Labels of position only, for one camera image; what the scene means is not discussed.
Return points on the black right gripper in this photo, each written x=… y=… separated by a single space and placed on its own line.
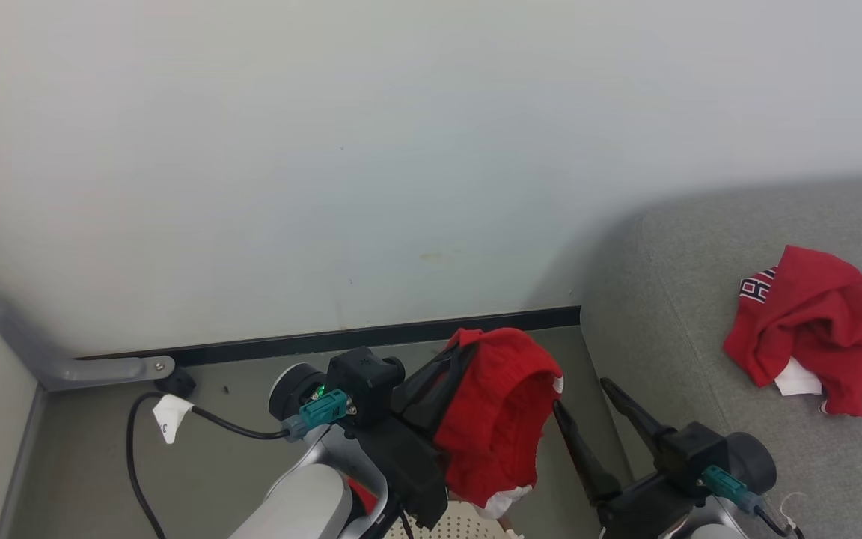
x=648 y=509

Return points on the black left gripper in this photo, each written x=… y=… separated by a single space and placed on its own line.
x=405 y=468

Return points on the red garment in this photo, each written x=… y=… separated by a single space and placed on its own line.
x=498 y=419

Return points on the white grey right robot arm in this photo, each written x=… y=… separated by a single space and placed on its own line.
x=753 y=460

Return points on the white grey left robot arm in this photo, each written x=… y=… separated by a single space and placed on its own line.
x=304 y=501

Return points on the grey fabric sofa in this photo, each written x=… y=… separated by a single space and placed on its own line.
x=700 y=314

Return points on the black baseboard strip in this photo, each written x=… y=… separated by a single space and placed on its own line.
x=371 y=335

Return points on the red cloth in basket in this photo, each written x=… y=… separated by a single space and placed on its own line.
x=362 y=498

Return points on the cream perforated laundry basket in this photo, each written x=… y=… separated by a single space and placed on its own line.
x=461 y=525

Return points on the red white sports jersey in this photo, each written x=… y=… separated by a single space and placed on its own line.
x=820 y=322

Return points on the grey skirting board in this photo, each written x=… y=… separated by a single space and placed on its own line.
x=19 y=464

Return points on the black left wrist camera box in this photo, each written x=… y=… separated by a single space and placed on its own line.
x=360 y=382

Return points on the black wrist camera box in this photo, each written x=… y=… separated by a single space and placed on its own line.
x=697 y=453
x=360 y=382

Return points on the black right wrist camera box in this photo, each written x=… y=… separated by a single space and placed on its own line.
x=697 y=453

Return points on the grey metal corner bracket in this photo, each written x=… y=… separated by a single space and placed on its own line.
x=64 y=368

